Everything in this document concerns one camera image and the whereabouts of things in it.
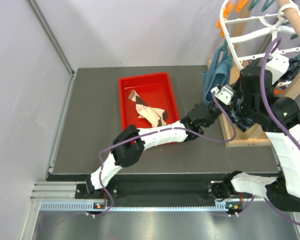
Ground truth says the white clip hanger frame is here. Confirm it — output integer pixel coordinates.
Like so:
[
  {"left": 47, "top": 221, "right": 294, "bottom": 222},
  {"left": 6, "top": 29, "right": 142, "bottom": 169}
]
[{"left": 218, "top": 0, "right": 300, "bottom": 70}]

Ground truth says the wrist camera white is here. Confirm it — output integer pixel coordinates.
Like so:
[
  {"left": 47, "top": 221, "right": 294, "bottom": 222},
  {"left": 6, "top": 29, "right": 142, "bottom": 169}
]
[
  {"left": 265, "top": 54, "right": 290, "bottom": 84},
  {"left": 210, "top": 85, "right": 235, "bottom": 106}
]

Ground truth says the aluminium rail front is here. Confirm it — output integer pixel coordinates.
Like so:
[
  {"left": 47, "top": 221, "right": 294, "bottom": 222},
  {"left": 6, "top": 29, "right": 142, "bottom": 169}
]
[{"left": 30, "top": 181, "right": 229, "bottom": 213}]

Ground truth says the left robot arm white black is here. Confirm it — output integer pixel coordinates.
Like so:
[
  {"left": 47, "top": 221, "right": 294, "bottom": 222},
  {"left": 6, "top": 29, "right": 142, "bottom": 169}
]
[{"left": 85, "top": 100, "right": 232, "bottom": 199}]

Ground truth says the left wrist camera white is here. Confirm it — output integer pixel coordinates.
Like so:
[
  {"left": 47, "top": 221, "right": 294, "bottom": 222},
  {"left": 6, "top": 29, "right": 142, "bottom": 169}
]
[{"left": 210, "top": 85, "right": 235, "bottom": 106}]

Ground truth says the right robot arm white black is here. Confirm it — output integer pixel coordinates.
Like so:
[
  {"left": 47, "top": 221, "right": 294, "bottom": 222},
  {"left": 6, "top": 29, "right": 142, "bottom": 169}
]
[{"left": 210, "top": 66, "right": 300, "bottom": 213}]

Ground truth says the dark patterned sock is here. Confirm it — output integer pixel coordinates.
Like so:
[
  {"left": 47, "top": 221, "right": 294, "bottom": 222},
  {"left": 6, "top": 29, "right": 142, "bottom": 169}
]
[{"left": 229, "top": 98, "right": 256, "bottom": 132}]

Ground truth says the wooden rack stand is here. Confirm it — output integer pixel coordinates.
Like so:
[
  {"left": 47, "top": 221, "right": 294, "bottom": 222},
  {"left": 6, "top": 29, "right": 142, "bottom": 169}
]
[{"left": 206, "top": 0, "right": 300, "bottom": 148}]

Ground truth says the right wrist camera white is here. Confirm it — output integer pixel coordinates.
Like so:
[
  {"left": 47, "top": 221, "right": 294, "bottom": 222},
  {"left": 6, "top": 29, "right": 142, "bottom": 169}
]
[{"left": 265, "top": 54, "right": 290, "bottom": 84}]

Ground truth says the blue sock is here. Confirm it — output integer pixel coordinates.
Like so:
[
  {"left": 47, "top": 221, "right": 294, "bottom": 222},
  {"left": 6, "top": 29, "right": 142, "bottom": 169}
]
[{"left": 202, "top": 40, "right": 234, "bottom": 104}]

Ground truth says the teal clothes peg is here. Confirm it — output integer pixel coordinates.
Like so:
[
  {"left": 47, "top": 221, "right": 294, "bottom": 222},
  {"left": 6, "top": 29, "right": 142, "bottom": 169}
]
[{"left": 247, "top": 0, "right": 276, "bottom": 12}]

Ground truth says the red plastic tray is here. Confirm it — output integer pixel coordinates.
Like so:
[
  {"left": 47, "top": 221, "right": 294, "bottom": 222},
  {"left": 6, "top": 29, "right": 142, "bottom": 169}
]
[{"left": 118, "top": 72, "right": 180, "bottom": 130}]

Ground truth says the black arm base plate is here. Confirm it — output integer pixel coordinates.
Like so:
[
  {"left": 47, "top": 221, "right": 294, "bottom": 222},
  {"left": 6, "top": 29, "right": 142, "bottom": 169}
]
[{"left": 75, "top": 180, "right": 237, "bottom": 201}]

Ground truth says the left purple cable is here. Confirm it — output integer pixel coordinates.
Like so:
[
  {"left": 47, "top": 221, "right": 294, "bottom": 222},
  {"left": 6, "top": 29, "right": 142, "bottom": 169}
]
[{"left": 97, "top": 91, "right": 238, "bottom": 217}]

